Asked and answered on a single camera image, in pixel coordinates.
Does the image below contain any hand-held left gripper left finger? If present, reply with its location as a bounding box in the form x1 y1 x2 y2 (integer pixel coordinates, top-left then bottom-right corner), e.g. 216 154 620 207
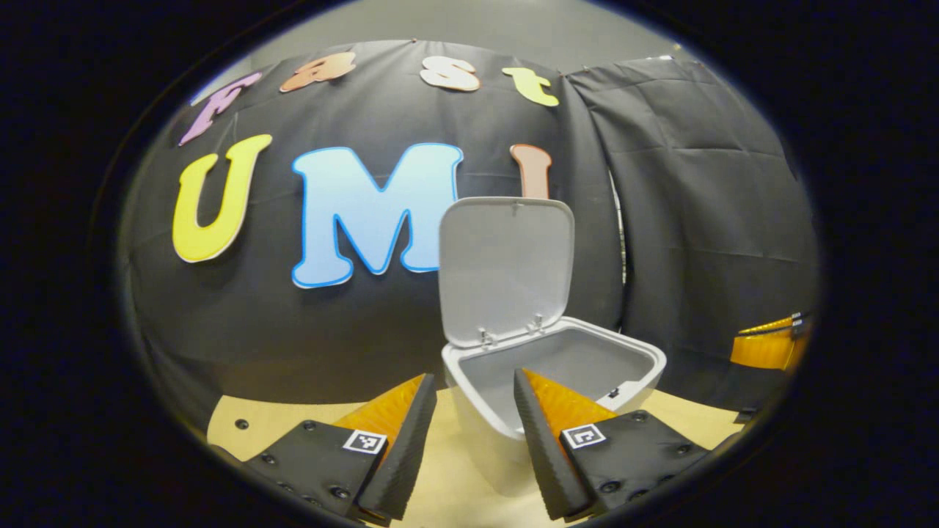
242 373 438 525

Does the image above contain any white desktop garbage bin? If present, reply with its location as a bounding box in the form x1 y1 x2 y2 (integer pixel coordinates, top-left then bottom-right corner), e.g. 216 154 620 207
438 196 668 499

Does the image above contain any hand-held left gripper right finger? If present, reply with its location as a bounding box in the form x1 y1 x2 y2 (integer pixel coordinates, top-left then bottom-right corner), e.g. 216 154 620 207
513 368 709 523

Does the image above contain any wooden desktop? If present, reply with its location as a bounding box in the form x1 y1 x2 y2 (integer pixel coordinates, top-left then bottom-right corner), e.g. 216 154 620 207
207 385 745 528

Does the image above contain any black backdrop cloth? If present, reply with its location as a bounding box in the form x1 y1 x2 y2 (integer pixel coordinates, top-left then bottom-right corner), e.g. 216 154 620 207
121 40 820 441

